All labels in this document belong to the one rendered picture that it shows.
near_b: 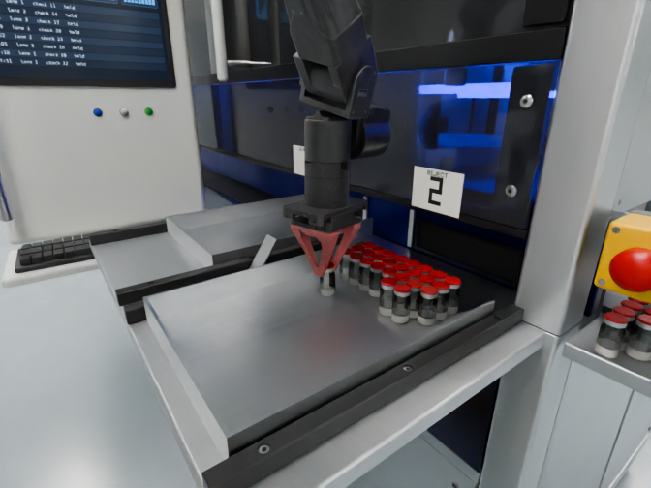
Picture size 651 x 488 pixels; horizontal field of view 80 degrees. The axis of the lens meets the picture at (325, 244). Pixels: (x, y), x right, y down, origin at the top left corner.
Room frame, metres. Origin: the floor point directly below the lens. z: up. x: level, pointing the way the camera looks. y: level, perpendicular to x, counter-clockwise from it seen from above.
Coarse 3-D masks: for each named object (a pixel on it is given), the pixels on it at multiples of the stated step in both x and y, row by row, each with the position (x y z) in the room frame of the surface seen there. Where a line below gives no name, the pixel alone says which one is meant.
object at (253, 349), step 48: (192, 288) 0.45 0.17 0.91; (240, 288) 0.49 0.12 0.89; (288, 288) 0.51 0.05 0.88; (336, 288) 0.51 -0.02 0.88; (192, 336) 0.38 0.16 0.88; (240, 336) 0.38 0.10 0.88; (288, 336) 0.38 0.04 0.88; (336, 336) 0.38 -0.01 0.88; (384, 336) 0.38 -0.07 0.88; (432, 336) 0.34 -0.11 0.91; (192, 384) 0.27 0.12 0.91; (240, 384) 0.30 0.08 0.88; (288, 384) 0.30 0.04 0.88; (336, 384) 0.27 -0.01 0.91; (240, 432) 0.22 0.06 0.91
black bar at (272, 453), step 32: (480, 320) 0.39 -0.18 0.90; (512, 320) 0.40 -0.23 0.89; (448, 352) 0.33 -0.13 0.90; (384, 384) 0.28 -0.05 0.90; (416, 384) 0.30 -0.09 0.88; (320, 416) 0.24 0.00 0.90; (352, 416) 0.25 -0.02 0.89; (256, 448) 0.21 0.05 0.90; (288, 448) 0.22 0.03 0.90; (224, 480) 0.19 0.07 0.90; (256, 480) 0.20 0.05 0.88
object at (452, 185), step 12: (420, 168) 0.56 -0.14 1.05; (432, 168) 0.55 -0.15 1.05; (420, 180) 0.56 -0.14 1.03; (444, 180) 0.53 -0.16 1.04; (456, 180) 0.51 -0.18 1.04; (420, 192) 0.56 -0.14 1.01; (444, 192) 0.53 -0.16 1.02; (456, 192) 0.51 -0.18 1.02; (420, 204) 0.56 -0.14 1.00; (432, 204) 0.54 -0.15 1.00; (444, 204) 0.52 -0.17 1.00; (456, 204) 0.51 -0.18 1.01; (456, 216) 0.51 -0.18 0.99
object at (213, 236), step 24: (168, 216) 0.77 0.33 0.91; (192, 216) 0.79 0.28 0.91; (216, 216) 0.82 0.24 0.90; (240, 216) 0.86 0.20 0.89; (264, 216) 0.88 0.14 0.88; (192, 240) 0.63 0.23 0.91; (216, 240) 0.71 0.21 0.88; (240, 240) 0.71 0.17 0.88; (288, 240) 0.64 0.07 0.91; (312, 240) 0.67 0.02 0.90
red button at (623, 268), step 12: (624, 252) 0.33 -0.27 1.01; (636, 252) 0.32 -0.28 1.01; (648, 252) 0.32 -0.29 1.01; (612, 264) 0.33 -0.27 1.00; (624, 264) 0.32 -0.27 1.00; (636, 264) 0.31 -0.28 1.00; (648, 264) 0.31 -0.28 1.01; (612, 276) 0.33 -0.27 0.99; (624, 276) 0.32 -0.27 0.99; (636, 276) 0.31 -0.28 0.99; (648, 276) 0.31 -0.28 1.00; (624, 288) 0.32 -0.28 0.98; (636, 288) 0.31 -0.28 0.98; (648, 288) 0.31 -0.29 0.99
